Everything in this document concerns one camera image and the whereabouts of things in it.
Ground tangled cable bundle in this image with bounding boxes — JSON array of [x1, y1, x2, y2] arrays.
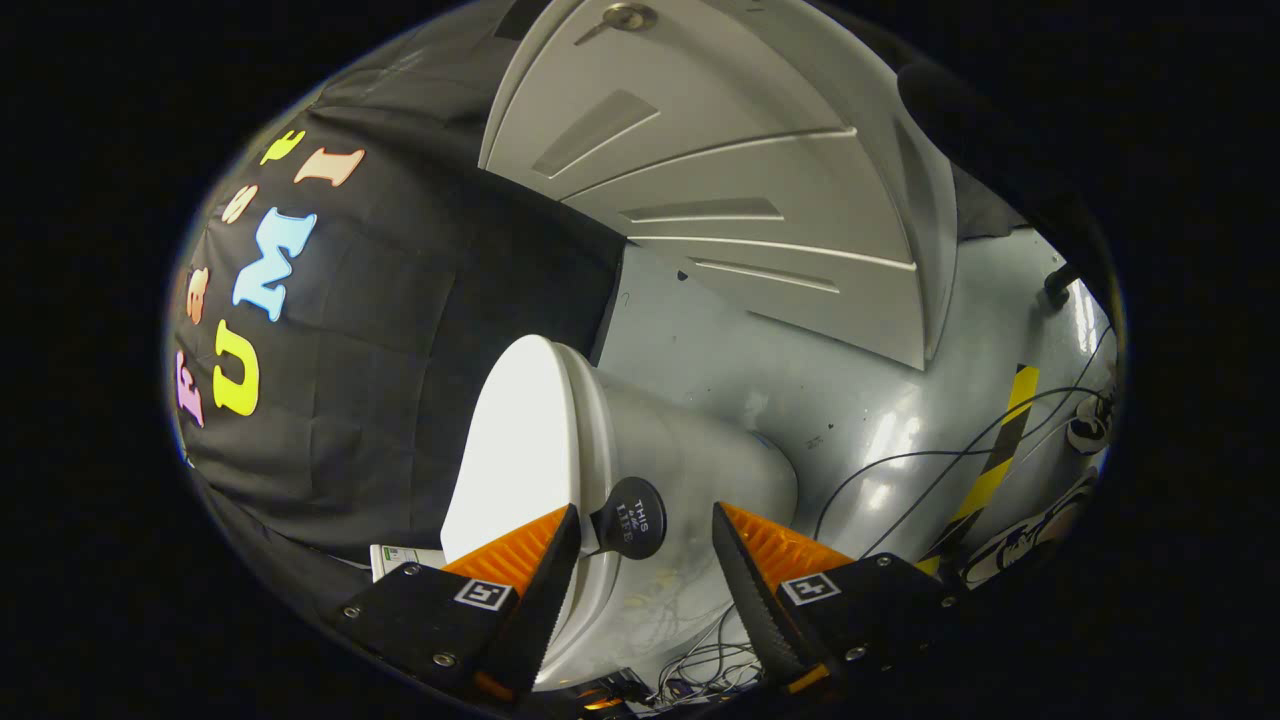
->
[[640, 600, 786, 703]]

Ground white toilet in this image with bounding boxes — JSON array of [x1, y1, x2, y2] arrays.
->
[[370, 368, 801, 691]]

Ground black backdrop cloth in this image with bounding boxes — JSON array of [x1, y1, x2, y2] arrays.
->
[[165, 60, 626, 591]]

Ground black floor cables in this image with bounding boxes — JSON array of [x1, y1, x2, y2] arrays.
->
[[812, 320, 1117, 561]]

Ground white toilet lid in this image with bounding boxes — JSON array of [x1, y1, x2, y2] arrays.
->
[[440, 335, 606, 691]]

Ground metal door handle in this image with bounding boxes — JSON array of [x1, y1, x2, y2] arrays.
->
[[575, 3, 659, 46]]

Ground yellow black hazard tape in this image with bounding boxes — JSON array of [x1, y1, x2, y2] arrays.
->
[[915, 365, 1041, 577]]

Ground white panel door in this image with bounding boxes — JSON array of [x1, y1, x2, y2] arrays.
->
[[478, 0, 961, 371]]

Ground white black patterned object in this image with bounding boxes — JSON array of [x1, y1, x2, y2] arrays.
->
[[960, 470, 1101, 591]]

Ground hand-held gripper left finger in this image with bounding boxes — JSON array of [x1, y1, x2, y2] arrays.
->
[[335, 503, 583, 701]]

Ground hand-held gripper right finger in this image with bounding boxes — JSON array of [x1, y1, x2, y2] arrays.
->
[[712, 502, 966, 696]]

